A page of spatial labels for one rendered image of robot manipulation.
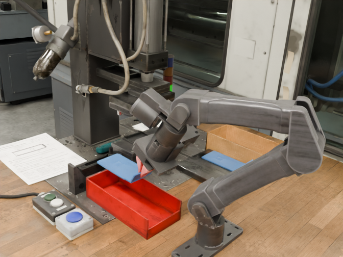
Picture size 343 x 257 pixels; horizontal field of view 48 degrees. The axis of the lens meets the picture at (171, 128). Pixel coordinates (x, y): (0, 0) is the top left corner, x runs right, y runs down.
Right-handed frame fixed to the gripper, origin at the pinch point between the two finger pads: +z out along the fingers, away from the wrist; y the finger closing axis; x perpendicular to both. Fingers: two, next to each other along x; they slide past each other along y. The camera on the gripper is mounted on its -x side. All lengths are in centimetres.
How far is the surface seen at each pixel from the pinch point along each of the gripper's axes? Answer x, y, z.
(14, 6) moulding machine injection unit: -125, 274, 162
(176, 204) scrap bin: -5.6, -10.4, 3.3
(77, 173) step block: 6.6, 13.5, 14.7
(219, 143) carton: -42.7, 2.4, 9.8
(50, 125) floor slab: -117, 164, 214
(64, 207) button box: 15.0, 6.0, 14.6
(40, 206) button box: 19.1, 10.0, 17.6
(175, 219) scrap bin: -4.0, -12.9, 5.3
